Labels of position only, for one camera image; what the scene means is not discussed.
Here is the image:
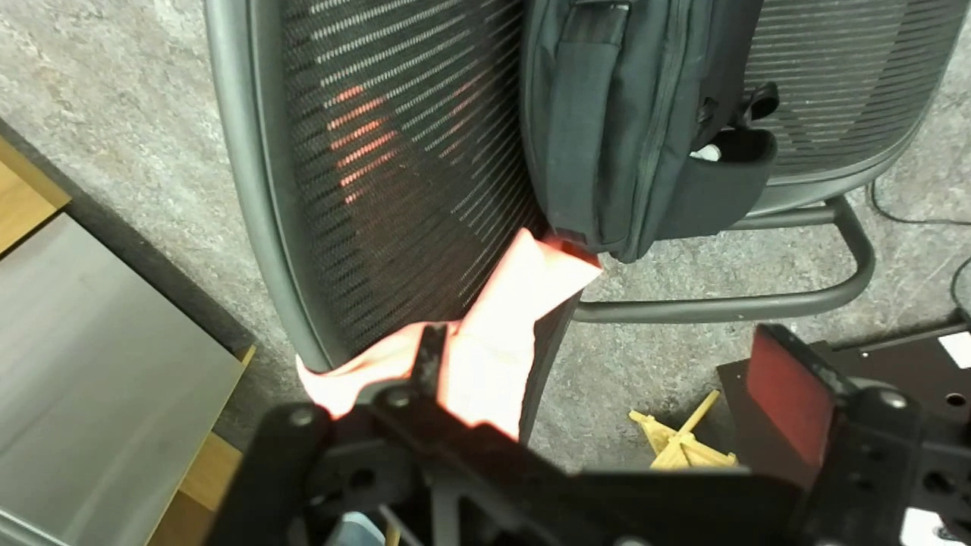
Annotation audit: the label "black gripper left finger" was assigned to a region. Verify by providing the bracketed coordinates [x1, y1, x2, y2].
[410, 326, 446, 395]

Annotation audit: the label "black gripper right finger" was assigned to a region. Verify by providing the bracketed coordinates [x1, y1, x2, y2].
[747, 326, 856, 470]

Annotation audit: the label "orange cloth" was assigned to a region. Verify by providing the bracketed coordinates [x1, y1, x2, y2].
[296, 229, 602, 439]

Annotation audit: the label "yellow plastic clamp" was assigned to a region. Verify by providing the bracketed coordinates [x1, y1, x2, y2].
[627, 393, 737, 470]

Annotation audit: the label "black mesh office chair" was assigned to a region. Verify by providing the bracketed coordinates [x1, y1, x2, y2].
[205, 0, 969, 372]

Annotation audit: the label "black backpack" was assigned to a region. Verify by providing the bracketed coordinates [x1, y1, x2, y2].
[519, 0, 779, 261]

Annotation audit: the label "wooden steel counter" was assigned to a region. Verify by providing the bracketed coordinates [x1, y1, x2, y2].
[0, 133, 256, 546]

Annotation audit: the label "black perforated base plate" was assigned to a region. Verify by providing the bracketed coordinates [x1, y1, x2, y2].
[713, 320, 971, 546]

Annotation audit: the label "black floor cables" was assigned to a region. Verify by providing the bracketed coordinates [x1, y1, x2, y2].
[866, 176, 971, 329]

